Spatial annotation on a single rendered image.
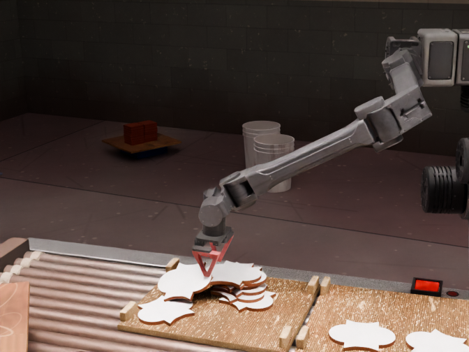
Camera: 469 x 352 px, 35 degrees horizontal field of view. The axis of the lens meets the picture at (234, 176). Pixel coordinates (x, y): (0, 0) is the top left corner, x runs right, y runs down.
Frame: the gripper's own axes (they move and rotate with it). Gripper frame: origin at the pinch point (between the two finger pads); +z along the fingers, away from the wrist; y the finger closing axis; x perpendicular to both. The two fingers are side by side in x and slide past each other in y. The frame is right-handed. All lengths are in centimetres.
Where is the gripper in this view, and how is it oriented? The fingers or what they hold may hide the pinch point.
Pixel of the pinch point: (212, 265)
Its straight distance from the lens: 190.7
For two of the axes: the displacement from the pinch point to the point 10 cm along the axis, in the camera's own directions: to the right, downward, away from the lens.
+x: 9.6, 1.2, -2.5
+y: -2.7, 2.8, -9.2
